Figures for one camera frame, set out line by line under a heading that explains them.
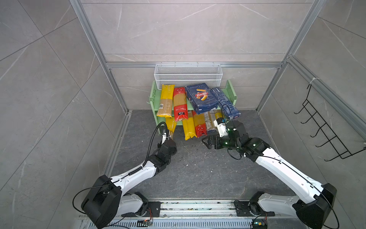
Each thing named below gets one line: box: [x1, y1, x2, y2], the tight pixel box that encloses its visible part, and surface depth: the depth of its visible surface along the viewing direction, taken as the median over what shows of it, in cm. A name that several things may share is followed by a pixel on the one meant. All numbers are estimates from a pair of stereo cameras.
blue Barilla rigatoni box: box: [185, 82, 219, 115], surface depth 83 cm
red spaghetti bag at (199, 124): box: [193, 113, 207, 138], surface depth 92 cm
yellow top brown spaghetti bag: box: [156, 84, 176, 118], surface depth 85 cm
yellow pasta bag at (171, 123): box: [165, 116, 177, 140], surface depth 92 cm
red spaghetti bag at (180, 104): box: [173, 86, 189, 122], surface depth 85 cm
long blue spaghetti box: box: [210, 86, 241, 120], surface depth 83 cm
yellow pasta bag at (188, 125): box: [182, 110, 198, 141], surface depth 92 cm
